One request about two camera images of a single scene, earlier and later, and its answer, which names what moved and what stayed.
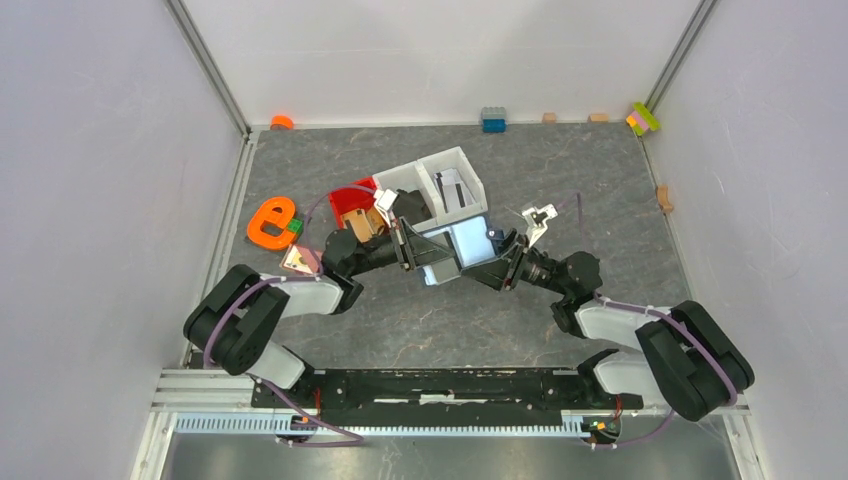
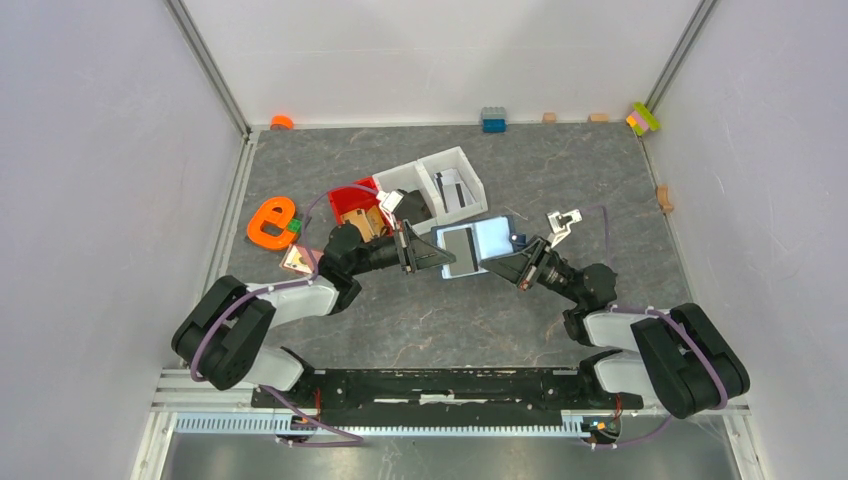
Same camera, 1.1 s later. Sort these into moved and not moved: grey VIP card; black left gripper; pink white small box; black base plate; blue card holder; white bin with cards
Moved: grey VIP card; blue card holder
Not moved: pink white small box; black base plate; black left gripper; white bin with cards
